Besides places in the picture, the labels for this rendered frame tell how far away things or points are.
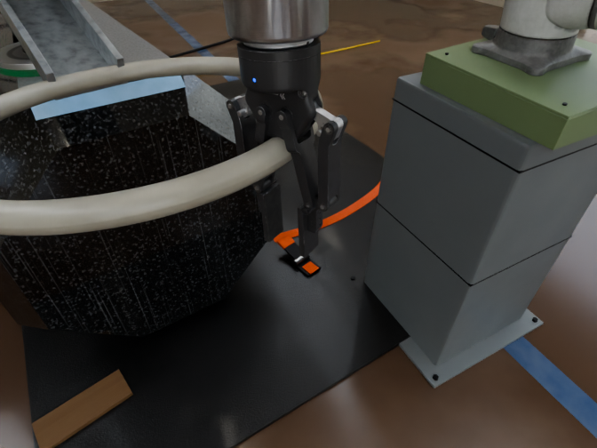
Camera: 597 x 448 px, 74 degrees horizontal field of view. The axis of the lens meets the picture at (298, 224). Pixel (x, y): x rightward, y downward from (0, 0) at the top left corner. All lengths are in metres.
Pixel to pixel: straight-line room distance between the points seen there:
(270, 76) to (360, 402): 1.09
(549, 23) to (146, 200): 0.85
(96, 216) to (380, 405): 1.09
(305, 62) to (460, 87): 0.65
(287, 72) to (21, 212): 0.25
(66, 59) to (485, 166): 0.84
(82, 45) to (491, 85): 0.80
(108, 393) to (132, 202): 1.07
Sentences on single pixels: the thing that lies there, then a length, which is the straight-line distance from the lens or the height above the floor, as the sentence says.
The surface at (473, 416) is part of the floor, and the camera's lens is 1.37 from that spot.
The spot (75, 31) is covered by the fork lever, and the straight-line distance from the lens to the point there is 0.95.
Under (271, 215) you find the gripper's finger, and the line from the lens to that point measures 0.48.
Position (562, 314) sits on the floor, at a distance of 1.74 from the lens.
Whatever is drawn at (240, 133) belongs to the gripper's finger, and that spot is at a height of 0.97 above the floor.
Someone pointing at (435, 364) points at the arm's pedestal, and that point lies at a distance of 1.40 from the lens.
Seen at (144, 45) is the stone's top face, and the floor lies 0.84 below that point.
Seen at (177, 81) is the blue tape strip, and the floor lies 0.82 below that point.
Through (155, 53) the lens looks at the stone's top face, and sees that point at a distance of 1.16.
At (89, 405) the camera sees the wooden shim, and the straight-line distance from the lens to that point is 1.39.
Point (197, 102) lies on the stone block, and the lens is 1.04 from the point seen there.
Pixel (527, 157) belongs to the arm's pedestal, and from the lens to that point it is 0.89.
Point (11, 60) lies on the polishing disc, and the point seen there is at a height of 0.87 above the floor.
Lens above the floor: 1.17
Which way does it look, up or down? 41 degrees down
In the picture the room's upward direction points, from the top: straight up
